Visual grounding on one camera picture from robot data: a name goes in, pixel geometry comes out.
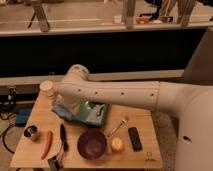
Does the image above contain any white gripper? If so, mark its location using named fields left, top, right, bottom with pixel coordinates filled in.
left=58, top=96, right=80, bottom=114

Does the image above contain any yellow blue sponge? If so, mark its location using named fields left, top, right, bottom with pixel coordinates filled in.
left=52, top=104, right=79, bottom=121

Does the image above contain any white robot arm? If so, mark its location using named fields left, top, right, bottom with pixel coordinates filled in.
left=56, top=64, right=213, bottom=171

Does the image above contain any white plastic cup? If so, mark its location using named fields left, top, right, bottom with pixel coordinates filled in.
left=39, top=80, right=54, bottom=97

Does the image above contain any metal cup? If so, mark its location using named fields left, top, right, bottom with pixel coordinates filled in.
left=24, top=125, right=40, bottom=141

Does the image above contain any green plastic tray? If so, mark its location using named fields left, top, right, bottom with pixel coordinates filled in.
left=72, top=101, right=108, bottom=127

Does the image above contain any grey blue cloth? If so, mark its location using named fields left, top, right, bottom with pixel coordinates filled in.
left=89, top=104, right=105, bottom=120

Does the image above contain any orange carrot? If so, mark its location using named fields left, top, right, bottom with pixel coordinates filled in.
left=41, top=130, right=53, bottom=160

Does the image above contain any purple bowl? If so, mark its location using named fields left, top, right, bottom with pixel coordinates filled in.
left=77, top=129, right=107, bottom=160

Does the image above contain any blue box on floor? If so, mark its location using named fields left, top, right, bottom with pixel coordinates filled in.
left=15, top=108, right=32, bottom=127

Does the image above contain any yellow round fruit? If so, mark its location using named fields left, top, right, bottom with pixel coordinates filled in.
left=110, top=137, right=124, bottom=153

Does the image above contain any small metal clip object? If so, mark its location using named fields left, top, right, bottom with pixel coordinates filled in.
left=47, top=156, right=63, bottom=171

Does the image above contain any black remote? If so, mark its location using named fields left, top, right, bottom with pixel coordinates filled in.
left=128, top=127, right=142, bottom=151

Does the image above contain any black handled knife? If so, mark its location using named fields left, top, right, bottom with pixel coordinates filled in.
left=60, top=124, right=69, bottom=152

